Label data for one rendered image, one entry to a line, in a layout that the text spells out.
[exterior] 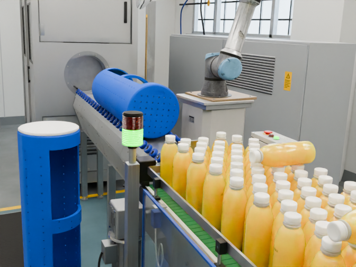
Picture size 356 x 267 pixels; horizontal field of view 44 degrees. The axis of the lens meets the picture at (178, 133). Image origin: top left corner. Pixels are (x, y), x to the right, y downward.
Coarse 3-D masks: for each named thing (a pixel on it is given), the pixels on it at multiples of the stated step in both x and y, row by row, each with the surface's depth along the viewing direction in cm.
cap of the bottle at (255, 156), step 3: (252, 150) 130; (255, 150) 130; (252, 153) 130; (255, 153) 129; (258, 153) 129; (249, 156) 132; (252, 156) 130; (255, 156) 129; (258, 156) 129; (252, 159) 131; (255, 159) 129; (258, 159) 129; (252, 162) 131; (255, 162) 130; (258, 162) 130
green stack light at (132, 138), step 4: (124, 132) 131; (128, 132) 130; (132, 132) 130; (136, 132) 130; (140, 132) 132; (124, 136) 131; (128, 136) 131; (132, 136) 130; (136, 136) 131; (140, 136) 132; (124, 140) 132; (128, 140) 131; (132, 140) 131; (136, 140) 131; (140, 140) 132; (124, 144) 132; (128, 144) 131; (132, 144) 131; (136, 144) 131; (140, 144) 132
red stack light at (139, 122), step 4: (124, 120) 130; (128, 120) 129; (132, 120) 129; (136, 120) 130; (140, 120) 131; (124, 124) 131; (128, 124) 130; (132, 124) 130; (136, 124) 130; (140, 124) 131; (124, 128) 131; (128, 128) 130; (132, 128) 130; (136, 128) 130; (140, 128) 131
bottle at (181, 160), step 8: (184, 152) 155; (176, 160) 155; (184, 160) 154; (176, 168) 155; (184, 168) 155; (176, 176) 156; (184, 176) 155; (176, 184) 156; (184, 184) 156; (184, 192) 157
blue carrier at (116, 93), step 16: (96, 80) 288; (112, 80) 260; (128, 80) 242; (144, 80) 259; (96, 96) 284; (112, 96) 245; (128, 96) 221; (144, 96) 219; (160, 96) 222; (112, 112) 252; (144, 112) 221; (160, 112) 224; (176, 112) 228; (144, 128) 223; (160, 128) 226
